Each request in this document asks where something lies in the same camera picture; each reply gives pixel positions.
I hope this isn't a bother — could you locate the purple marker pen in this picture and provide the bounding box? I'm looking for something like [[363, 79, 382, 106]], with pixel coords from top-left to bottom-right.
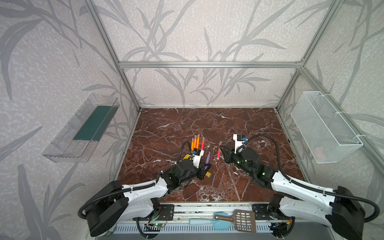
[[206, 152, 211, 164]]

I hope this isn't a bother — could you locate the pink marker pen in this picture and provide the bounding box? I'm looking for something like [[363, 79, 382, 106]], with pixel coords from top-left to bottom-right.
[[216, 141, 222, 160]]

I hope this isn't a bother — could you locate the red marker pen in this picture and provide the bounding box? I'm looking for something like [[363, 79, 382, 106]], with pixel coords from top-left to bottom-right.
[[201, 137, 205, 151]]

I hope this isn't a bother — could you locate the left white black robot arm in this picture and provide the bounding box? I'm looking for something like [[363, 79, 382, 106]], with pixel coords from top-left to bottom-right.
[[78, 159, 212, 237]]

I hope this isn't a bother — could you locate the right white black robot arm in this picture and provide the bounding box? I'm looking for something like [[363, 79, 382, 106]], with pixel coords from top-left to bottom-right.
[[220, 145, 366, 240]]

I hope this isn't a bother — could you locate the yellow toy shovel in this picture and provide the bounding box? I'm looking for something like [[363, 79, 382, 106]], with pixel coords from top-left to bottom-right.
[[184, 155, 212, 178]]

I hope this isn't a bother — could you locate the brown slotted spatula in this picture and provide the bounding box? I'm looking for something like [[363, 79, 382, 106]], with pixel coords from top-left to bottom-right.
[[214, 210, 257, 233]]

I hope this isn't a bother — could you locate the small circuit board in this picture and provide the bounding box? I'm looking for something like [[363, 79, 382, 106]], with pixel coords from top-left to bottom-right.
[[145, 222, 168, 232]]

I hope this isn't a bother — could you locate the light blue silicone spatula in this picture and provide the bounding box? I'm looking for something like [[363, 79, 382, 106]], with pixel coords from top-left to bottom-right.
[[189, 212, 232, 231]]

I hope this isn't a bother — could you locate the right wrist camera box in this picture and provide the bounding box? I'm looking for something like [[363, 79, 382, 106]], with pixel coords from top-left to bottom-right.
[[233, 134, 248, 154]]

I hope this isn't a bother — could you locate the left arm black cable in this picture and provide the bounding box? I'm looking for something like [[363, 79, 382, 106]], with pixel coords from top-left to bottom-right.
[[77, 139, 193, 220]]

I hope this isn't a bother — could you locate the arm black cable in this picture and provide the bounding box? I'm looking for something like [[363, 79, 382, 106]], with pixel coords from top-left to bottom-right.
[[242, 134, 381, 223], [77, 139, 193, 220]]

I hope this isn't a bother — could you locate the aluminium front rail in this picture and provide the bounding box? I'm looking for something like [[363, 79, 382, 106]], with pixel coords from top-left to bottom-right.
[[112, 202, 317, 237]]

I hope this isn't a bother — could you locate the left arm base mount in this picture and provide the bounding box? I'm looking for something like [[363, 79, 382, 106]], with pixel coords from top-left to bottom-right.
[[138, 199, 175, 221]]

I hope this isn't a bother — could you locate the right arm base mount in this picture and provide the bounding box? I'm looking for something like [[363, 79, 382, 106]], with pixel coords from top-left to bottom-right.
[[252, 194, 290, 221]]

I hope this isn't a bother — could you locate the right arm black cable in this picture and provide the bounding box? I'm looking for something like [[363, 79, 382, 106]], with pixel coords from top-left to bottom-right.
[[242, 134, 381, 223]]

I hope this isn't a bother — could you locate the white wire mesh basket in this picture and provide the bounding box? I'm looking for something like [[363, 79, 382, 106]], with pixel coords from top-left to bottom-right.
[[291, 91, 364, 164]]

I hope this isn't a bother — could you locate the clear plastic wall tray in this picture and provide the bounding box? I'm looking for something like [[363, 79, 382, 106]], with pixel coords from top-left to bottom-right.
[[43, 94, 120, 163]]

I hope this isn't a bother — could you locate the aluminium cage frame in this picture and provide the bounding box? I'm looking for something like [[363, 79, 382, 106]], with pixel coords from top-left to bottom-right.
[[82, 0, 384, 181]]

